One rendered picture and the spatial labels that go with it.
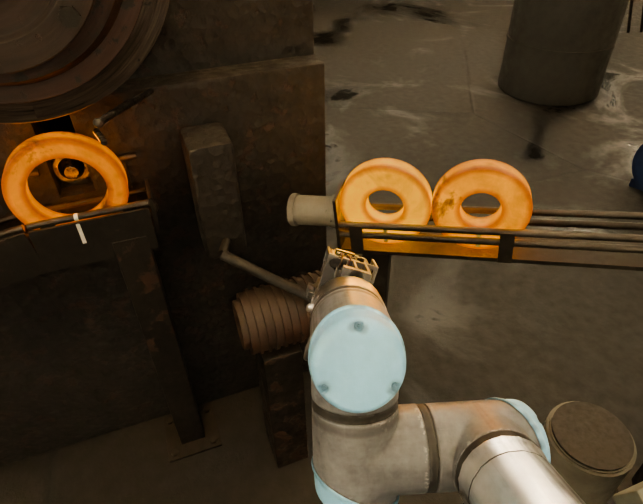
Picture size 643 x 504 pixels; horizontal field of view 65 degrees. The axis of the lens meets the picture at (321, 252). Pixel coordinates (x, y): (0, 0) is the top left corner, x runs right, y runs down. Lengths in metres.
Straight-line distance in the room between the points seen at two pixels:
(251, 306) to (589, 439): 0.57
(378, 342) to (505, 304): 1.32
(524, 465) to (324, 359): 0.19
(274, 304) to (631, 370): 1.13
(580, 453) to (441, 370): 0.76
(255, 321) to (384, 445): 0.46
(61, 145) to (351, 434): 0.62
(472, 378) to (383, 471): 1.02
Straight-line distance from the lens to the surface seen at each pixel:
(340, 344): 0.47
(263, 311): 0.93
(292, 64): 0.99
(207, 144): 0.88
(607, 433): 0.87
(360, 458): 0.53
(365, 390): 0.48
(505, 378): 1.56
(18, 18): 0.74
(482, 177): 0.82
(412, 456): 0.54
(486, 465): 0.51
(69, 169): 1.01
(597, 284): 1.97
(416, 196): 0.84
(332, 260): 0.68
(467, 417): 0.57
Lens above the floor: 1.18
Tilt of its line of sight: 39 degrees down
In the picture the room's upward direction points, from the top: 1 degrees counter-clockwise
